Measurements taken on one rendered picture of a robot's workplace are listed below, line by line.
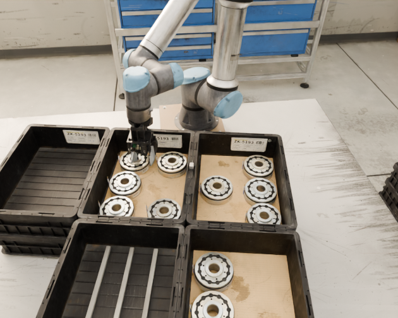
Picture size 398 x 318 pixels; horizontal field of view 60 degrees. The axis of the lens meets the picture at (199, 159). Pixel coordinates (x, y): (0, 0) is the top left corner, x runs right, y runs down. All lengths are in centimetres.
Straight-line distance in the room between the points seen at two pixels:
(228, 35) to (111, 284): 82
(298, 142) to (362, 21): 295
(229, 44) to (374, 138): 198
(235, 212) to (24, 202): 67
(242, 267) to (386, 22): 388
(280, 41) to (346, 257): 219
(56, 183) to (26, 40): 290
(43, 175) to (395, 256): 120
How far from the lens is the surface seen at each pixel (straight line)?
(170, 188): 115
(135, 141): 108
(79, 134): 130
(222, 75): 122
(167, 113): 153
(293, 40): 313
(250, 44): 302
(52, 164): 133
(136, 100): 100
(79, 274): 102
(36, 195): 124
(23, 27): 397
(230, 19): 116
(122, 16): 283
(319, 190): 140
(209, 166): 122
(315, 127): 169
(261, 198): 110
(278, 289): 97
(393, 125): 318
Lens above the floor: 169
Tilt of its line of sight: 43 degrees down
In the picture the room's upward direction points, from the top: 1 degrees clockwise
